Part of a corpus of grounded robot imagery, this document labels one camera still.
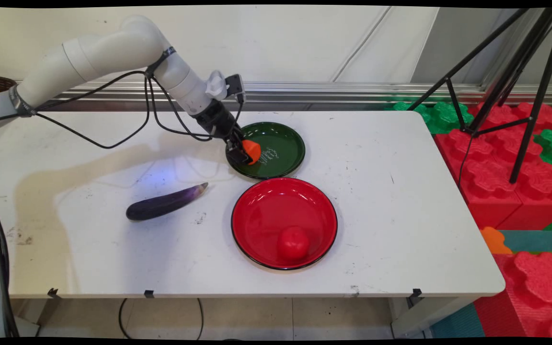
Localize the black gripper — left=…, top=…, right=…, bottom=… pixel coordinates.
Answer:
left=193, top=100, right=253, bottom=166

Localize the orange toy fruit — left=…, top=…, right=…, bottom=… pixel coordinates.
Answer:
left=241, top=139, right=262, bottom=166

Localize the purple toy eggplant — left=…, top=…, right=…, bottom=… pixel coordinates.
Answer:
left=126, top=183, right=209, bottom=222

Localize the dark green round plate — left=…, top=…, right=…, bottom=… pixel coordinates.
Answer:
left=226, top=122, right=306, bottom=180

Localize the red round plate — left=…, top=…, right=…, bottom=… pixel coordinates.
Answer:
left=231, top=177, right=338, bottom=271

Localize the red toy tomato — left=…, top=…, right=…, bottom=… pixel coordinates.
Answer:
left=277, top=226, right=311, bottom=262

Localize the large red foam block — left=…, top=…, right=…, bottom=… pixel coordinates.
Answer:
left=472, top=251, right=552, bottom=338
left=434, top=102, right=552, bottom=231

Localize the white table leg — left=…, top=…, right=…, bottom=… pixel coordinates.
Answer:
left=390, top=296, right=479, bottom=338

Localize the orange foam piece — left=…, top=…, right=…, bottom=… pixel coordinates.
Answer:
left=480, top=227, right=514, bottom=255

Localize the teal foam mat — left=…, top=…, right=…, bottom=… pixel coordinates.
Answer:
left=499, top=230, right=552, bottom=254

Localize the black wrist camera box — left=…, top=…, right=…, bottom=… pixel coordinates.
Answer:
left=225, top=74, right=246, bottom=104

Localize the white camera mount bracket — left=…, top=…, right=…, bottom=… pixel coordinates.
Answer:
left=206, top=70, right=229, bottom=101

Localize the black cable strap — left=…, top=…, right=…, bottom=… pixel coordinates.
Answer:
left=9, top=85, right=37, bottom=118
left=146, top=46, right=177, bottom=78

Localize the aluminium wall rail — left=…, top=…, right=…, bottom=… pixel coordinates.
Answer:
left=17, top=80, right=552, bottom=106

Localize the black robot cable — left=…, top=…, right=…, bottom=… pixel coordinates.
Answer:
left=0, top=46, right=246, bottom=338

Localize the black floor cable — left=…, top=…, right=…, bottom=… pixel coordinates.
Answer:
left=118, top=298, right=205, bottom=339

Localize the black camera tripod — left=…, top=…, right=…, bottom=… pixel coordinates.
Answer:
left=408, top=7, right=552, bottom=185

